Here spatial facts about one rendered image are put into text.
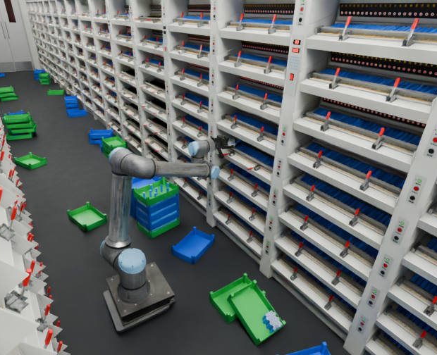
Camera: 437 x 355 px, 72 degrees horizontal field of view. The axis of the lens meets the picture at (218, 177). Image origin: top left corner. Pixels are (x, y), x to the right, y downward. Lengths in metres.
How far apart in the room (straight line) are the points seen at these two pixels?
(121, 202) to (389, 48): 1.44
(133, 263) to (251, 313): 0.77
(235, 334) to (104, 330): 0.75
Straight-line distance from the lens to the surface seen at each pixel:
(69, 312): 2.21
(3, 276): 0.53
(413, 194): 1.41
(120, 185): 1.72
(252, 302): 2.03
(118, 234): 1.88
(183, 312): 2.06
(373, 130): 1.53
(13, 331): 0.46
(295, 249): 2.00
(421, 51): 1.33
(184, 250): 2.44
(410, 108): 1.35
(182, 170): 1.76
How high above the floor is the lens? 1.63
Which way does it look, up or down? 28 degrees down
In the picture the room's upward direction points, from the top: 2 degrees clockwise
